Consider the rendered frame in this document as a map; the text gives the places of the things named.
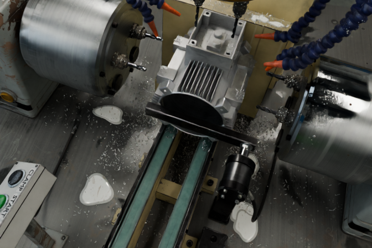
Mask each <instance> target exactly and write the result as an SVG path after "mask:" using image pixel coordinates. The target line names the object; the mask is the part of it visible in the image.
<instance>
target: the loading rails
mask: <svg viewBox="0 0 372 248"><path fill-rule="evenodd" d="M166 128H169V129H166ZM173 129H174V127H173V126H171V124H168V125H164V124H163V123H162V124H161V126H160V128H159V130H158V132H157V135H156V137H155V138H154V139H153V143H152V145H151V147H150V149H149V151H148V153H145V152H144V154H143V156H142V158H141V160H140V162H139V164H138V166H139V168H140V169H139V171H138V175H137V177H136V179H135V181H134V183H133V186H132V188H131V190H130V192H129V194H128V196H127V198H126V200H125V202H124V205H122V206H121V208H117V210H116V212H115V214H114V216H113V218H112V220H111V224H112V225H113V228H112V230H111V232H110V234H109V236H108V238H107V240H106V243H105V244H104V245H103V247H102V248H135V246H136V243H137V241H138V238H139V236H140V234H141V231H142V229H143V227H144V224H145V222H146V220H147V217H148V215H149V212H150V210H151V208H152V205H153V203H154V201H155V198H158V199H160V200H164V201H165V202H168V203H171V204H174V208H173V211H172V213H171V215H170V218H169V221H168V224H167V226H166V229H165V231H164V234H163V236H162V239H161V241H160V244H159V247H158V248H196V246H197V243H198V240H199V239H198V238H196V237H193V236H191V235H188V234H186V233H188V230H187V229H188V226H189V223H190V221H191V218H192V215H193V212H194V209H195V206H196V204H197V201H198V198H199V195H201V191H204V192H206V193H209V194H212V195H213V194H214V192H215V188H216V185H217V183H218V179H217V178H214V177H211V176H209V175H207V173H208V170H209V167H210V164H211V162H212V161H213V156H214V153H215V150H216V147H217V145H218V141H214V142H212V141H211V140H210V139H209V138H207V139H206V138H203V139H202V138H200V141H199V144H198V146H197V149H196V151H195V154H194V157H193V159H192V162H191V164H190V167H189V169H188V172H187V175H186V177H185V180H184V182H183V185H180V184H177V183H175V182H172V181H170V180H167V179H164V177H165V175H166V172H167V170H168V168H169V165H170V163H171V161H172V158H173V156H174V154H175V151H176V149H177V147H178V144H179V142H180V139H181V137H182V135H183V132H182V133H180V130H179V131H178V132H177V128H175V130H174V131H173ZM164 130H165V131H164ZM167 130H168V131H167ZM170 131H171V132H173V133H170ZM173 135H174V137H173ZM166 136H167V137H168V136H169V137H168V138H167V137H166ZM208 140H210V141H208ZM203 141H204V142H205V144H204V145H203ZM206 145H207V146H206ZM203 147H204V148H205V149H203ZM206 149H207V150H206ZM209 149H210V150H209ZM203 150H204V151H203Z"/></svg>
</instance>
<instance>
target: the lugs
mask: <svg viewBox="0 0 372 248"><path fill-rule="evenodd" d="M194 28H195V26H193V27H191V28H190V29H189V31H188V35H189V36H191V34H192V32H193V30H194ZM251 48H252V47H251V45H250V44H249V43H248V41H247V40H244V41H242V44H241V47H240V51H241V53H242V54H243V55H245V54H248V53H250V50H251ZM174 88H175V84H174V83H173V82H172V81H171V80H167V81H164V82H162V84H161V86H160V88H159V89H160V90H161V92H163V93H164V94H165V95H166V94H171V93H172V92H173V90H174ZM230 107H231V104H230V103H229V102H228V101H227V99H226V98H223V99H218V100H217V102H216V105H215V108H216V109H217V110H218V111H219V112H220V113H221V114H223V113H228V112H229V110H230ZM159 120H160V119H159ZM160 121H161V122H162V123H163V124H164V125H168V124H169V123H168V122H166V121H163V120H160ZM208 138H209V139H210V140H211V141H212V142H214V141H219V140H218V139H214V138H212V137H208Z"/></svg>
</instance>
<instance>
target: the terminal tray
mask: <svg viewBox="0 0 372 248"><path fill-rule="evenodd" d="M234 23H235V18H233V17H229V16H227V15H223V14H220V13H217V12H213V11H210V10H207V9H204V10H203V12H202V14H201V16H200V18H199V20H198V24H197V27H195V28H194V30H193V32H192V34H191V36H190V38H189V40H188V42H187V44H186V49H185V57H184V65H188V64H189V62H190V60H191V65H192V64H193V63H194V61H195V65H197V63H198V61H199V66H201V64H202V62H203V67H205V65H206V63H207V68H209V66H210V65H211V69H212V70H213V68H214V67H215V71H216V72H217V70H218V68H219V74H221V72H222V70H223V74H222V76H223V77H224V78H226V79H227V78H229V77H230V74H231V71H232V69H233V66H234V64H235V61H236V58H237V55H238V53H239V51H240V47H241V44H242V41H243V38H244V30H245V27H246V23H247V22H246V21H244V20H240V19H239V20H238V23H237V27H236V32H235V35H234V38H231V36H230V35H232V34H233V28H234ZM211 26H213V27H211ZM205 28H206V29H205ZM211 29H213V30H211ZM205 30H206V32H207V34H206V32H205ZM227 34H228V36H227ZM202 37H203V38H202ZM235 38H236V39H235ZM202 40H203V41H202ZM226 40H227V41H226ZM207 41H208V42H207ZM200 42H201V43H200ZM228 44H229V46H228ZM232 44H233V45H232ZM197 45H198V47H197ZM200 45H201V46H202V47H201V46H200ZM227 46H228V47H227ZM206 49H207V50H206Z"/></svg>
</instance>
